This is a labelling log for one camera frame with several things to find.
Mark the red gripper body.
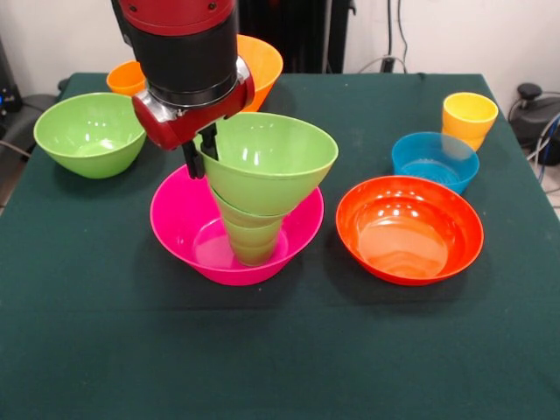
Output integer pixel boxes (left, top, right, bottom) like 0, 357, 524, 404
131, 56, 256, 152

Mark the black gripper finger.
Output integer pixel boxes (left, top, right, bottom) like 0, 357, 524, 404
181, 140, 206, 181
199, 124, 220, 163

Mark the large green plastic bowl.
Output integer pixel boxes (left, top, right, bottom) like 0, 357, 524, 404
194, 111, 340, 218
33, 91, 148, 179

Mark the pink plastic bowl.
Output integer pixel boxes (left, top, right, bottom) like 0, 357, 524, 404
150, 164, 326, 287

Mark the small green plastic bowl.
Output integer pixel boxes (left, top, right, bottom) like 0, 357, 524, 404
209, 185, 290, 229

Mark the yellow plastic cup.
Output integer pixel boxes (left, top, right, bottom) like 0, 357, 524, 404
442, 91, 500, 153

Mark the black computer tower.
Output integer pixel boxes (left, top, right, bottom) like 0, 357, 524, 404
0, 37, 24, 115

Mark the orange plastic cup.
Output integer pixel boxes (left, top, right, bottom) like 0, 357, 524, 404
106, 60, 148, 97

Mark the large orange plastic bowl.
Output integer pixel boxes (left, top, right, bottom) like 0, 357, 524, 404
235, 34, 284, 114

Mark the dark grey floor case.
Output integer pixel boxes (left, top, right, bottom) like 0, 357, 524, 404
0, 94, 58, 152

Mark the dark green table cloth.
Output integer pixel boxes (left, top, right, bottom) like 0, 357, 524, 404
0, 72, 560, 420

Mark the red plastic bowl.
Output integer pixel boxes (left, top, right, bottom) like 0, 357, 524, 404
335, 175, 485, 287

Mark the blue plastic bowl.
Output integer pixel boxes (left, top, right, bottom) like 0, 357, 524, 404
390, 131, 480, 195

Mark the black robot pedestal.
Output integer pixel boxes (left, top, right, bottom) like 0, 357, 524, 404
238, 0, 351, 74

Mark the black wall cable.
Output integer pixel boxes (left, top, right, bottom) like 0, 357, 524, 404
395, 0, 410, 62

